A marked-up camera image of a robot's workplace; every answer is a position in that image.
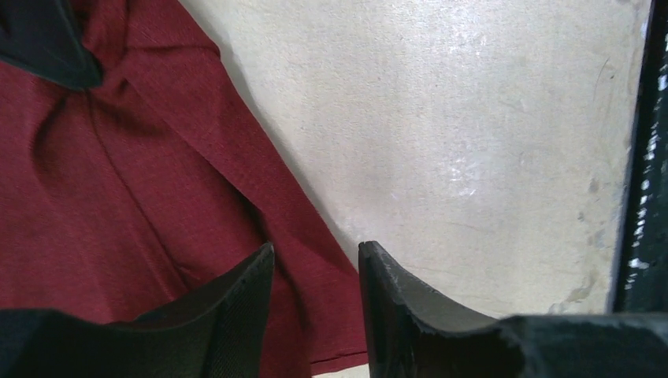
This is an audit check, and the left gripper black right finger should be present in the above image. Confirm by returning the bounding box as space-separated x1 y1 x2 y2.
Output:
358 241 667 377

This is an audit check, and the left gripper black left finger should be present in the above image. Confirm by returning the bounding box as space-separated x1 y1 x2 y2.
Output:
1 243 275 378

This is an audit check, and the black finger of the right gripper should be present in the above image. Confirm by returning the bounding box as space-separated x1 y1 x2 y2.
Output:
1 0 102 90

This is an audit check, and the dark red cloth napkin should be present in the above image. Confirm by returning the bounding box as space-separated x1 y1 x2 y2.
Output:
1 1 368 377

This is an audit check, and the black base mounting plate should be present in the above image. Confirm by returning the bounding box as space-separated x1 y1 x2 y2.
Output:
611 1 667 313

